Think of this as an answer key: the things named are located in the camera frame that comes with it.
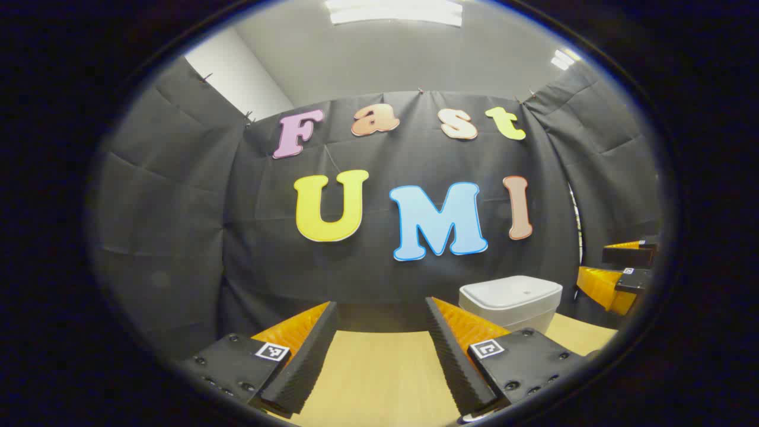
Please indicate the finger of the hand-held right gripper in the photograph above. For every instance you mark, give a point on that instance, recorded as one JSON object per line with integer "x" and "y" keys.
{"x": 628, "y": 256}
{"x": 599, "y": 287}

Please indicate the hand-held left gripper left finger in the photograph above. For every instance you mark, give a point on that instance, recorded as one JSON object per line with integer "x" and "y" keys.
{"x": 302, "y": 367}

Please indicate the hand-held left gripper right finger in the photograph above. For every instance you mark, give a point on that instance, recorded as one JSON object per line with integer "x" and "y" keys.
{"x": 456, "y": 367}

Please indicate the white desktop garbage bin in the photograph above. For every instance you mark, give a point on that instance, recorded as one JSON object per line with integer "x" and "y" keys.
{"x": 510, "y": 296}

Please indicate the wooden desktop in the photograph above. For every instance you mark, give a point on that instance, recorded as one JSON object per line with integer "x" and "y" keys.
{"x": 379, "y": 373}

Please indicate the small ceiling light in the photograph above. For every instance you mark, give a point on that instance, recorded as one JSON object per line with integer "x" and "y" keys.
{"x": 563, "y": 59}

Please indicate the long ceiling light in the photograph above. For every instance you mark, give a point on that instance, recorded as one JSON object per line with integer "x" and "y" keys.
{"x": 394, "y": 12}

